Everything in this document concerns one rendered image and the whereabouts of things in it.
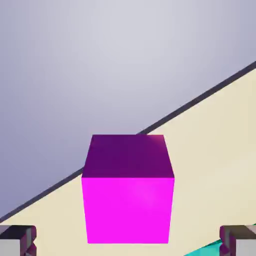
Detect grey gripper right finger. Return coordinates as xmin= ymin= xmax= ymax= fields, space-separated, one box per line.
xmin=219 ymin=224 xmax=256 ymax=256

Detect small magenta cube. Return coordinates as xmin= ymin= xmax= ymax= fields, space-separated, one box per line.
xmin=81 ymin=134 xmax=175 ymax=245

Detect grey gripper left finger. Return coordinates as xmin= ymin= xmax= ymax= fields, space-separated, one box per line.
xmin=0 ymin=225 xmax=38 ymax=256

